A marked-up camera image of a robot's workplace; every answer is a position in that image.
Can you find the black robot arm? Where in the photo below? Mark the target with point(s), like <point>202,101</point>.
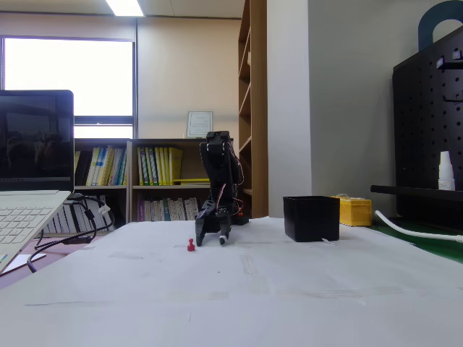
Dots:
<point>217,170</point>

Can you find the black pegboard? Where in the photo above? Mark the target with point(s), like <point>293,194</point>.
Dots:
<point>427,126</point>

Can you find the ceiling light panel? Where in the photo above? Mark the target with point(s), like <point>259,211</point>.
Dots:
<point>124,7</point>

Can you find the small white bottle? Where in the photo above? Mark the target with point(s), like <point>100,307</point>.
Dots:
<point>446,173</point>

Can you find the framed certificate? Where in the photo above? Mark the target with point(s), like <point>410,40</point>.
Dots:
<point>199,124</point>

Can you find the upright yellow book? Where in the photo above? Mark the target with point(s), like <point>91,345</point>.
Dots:
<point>176,162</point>

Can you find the teal arch shape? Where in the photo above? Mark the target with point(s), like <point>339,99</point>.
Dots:
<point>425,25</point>

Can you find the yellow cardboard box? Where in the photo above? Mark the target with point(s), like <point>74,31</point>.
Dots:
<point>356,211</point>

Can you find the small red object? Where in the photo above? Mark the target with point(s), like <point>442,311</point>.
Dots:
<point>191,246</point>

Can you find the black shelf bar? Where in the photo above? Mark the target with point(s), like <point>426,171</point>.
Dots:
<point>416,192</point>

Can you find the white laptop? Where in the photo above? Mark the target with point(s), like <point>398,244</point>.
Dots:
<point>25,152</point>

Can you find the window with dark frame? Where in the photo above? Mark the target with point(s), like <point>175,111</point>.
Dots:
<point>68,76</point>

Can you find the black square cup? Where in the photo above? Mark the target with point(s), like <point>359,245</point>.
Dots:
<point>311,218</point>

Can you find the white note paper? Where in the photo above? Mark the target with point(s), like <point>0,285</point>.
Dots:
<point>25,262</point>

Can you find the low wooden bookshelf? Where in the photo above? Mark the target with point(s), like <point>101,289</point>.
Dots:
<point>188,159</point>
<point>101,188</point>

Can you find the tall wooden bookshelf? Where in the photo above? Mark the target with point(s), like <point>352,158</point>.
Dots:
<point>255,108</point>

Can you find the flat lying yellow book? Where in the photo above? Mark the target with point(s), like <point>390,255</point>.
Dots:
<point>188,180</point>

